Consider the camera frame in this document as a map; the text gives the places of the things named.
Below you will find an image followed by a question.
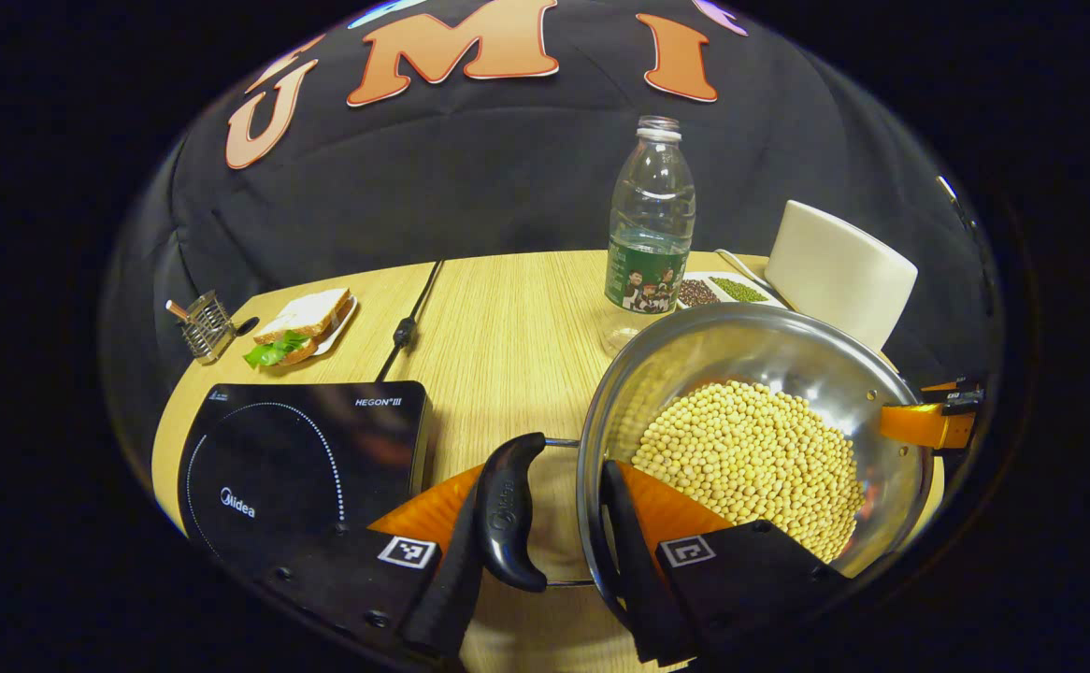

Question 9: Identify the black backdrop cloth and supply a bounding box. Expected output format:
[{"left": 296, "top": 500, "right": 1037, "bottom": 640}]
[{"left": 101, "top": 0, "right": 1004, "bottom": 450}]

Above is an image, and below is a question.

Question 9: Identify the steel pot with black handle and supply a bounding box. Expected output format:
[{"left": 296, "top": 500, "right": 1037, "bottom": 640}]
[{"left": 475, "top": 301, "right": 939, "bottom": 637}]

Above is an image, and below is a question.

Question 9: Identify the white toaster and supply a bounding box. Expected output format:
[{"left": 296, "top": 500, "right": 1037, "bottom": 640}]
[{"left": 765, "top": 199, "right": 921, "bottom": 355}]

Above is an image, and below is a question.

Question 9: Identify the black induction cooktop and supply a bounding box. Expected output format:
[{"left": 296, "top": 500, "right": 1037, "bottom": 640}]
[{"left": 176, "top": 380, "right": 435, "bottom": 573}]

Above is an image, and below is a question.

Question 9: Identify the toaster power cord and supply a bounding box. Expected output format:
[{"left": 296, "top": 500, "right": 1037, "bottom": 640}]
[{"left": 713, "top": 247, "right": 776, "bottom": 294}]

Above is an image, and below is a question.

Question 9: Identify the pile of yellow soybeans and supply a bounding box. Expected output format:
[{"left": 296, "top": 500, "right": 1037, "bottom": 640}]
[{"left": 632, "top": 379, "right": 868, "bottom": 565}]

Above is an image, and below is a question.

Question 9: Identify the metal wire mesh holder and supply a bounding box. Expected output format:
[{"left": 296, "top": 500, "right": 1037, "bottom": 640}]
[{"left": 178, "top": 290, "right": 239, "bottom": 365}]

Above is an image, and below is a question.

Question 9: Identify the clear plastic water bottle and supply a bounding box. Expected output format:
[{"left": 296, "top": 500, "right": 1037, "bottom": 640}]
[{"left": 601, "top": 115, "right": 698, "bottom": 357}]

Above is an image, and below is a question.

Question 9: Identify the black power cable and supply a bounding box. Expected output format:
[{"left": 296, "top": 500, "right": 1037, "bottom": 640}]
[{"left": 374, "top": 260, "right": 446, "bottom": 383}]

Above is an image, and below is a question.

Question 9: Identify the small white plate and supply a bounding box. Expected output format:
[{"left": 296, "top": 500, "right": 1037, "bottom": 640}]
[{"left": 307, "top": 294, "right": 360, "bottom": 359}]

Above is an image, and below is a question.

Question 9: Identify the white divided bean tray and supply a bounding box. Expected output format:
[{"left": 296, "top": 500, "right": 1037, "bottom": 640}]
[{"left": 674, "top": 270, "right": 791, "bottom": 312}]

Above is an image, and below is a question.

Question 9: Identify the sandwich with lettuce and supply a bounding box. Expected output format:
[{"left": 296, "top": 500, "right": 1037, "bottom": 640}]
[{"left": 244, "top": 288, "right": 355, "bottom": 369}]

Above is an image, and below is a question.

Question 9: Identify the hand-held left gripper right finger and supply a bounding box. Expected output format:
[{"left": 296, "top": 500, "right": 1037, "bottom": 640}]
[{"left": 599, "top": 458, "right": 853, "bottom": 666}]

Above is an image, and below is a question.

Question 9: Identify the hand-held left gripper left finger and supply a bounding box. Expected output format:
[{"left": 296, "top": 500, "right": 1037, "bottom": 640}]
[{"left": 260, "top": 463, "right": 509, "bottom": 660}]

